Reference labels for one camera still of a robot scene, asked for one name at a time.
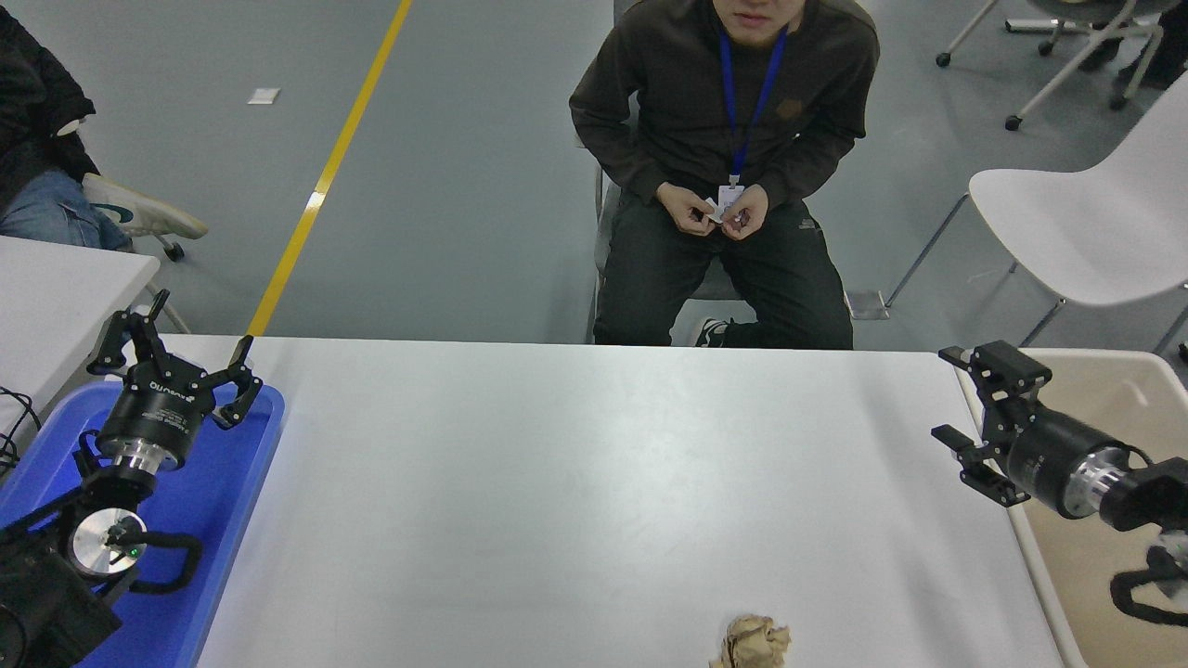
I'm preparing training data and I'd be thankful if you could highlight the white swivel chair with casters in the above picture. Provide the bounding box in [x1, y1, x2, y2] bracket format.
[56, 117, 193, 335]

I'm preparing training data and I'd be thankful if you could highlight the person in black trousers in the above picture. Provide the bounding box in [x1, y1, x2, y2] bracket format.
[1081, 0, 1188, 91]

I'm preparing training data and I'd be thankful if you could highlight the person with blue lanyard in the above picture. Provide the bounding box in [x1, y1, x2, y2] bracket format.
[568, 0, 881, 351]

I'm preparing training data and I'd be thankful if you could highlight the black cable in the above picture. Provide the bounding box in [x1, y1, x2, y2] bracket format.
[0, 383, 44, 476]

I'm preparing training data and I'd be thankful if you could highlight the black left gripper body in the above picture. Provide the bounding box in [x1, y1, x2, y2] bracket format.
[97, 365, 214, 462]

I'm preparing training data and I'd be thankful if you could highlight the person's left hand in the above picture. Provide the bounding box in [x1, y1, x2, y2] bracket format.
[722, 184, 769, 242]

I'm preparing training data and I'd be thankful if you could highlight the blue plastic tray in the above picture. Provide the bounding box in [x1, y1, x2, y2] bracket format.
[0, 379, 287, 668]

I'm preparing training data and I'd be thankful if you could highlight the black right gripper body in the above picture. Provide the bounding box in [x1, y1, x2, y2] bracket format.
[1001, 406, 1115, 516]

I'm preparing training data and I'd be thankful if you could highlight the crumpled tan paper ball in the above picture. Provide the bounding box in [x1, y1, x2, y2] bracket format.
[711, 614, 794, 668]

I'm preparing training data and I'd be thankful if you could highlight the person's right hand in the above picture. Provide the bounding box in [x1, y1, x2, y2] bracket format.
[656, 181, 717, 236]

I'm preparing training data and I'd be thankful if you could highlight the white side table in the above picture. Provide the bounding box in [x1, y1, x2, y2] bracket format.
[0, 236, 161, 446]

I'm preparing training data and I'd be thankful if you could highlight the blue lanyard with badge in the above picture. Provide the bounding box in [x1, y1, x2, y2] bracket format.
[717, 26, 790, 221]

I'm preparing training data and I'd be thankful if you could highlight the large pale bin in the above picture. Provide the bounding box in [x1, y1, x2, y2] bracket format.
[954, 348, 1188, 668]

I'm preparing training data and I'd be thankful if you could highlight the white shell chair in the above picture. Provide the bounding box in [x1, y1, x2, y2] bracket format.
[886, 72, 1188, 358]

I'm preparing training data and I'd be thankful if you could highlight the white-legged office chair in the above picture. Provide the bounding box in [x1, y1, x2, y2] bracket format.
[936, 0, 1169, 131]

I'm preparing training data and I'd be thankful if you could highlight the yellow floor tape line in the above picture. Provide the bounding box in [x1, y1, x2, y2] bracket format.
[246, 0, 416, 337]

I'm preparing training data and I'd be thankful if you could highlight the person in blue jeans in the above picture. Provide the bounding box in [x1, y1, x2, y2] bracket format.
[0, 0, 133, 251]

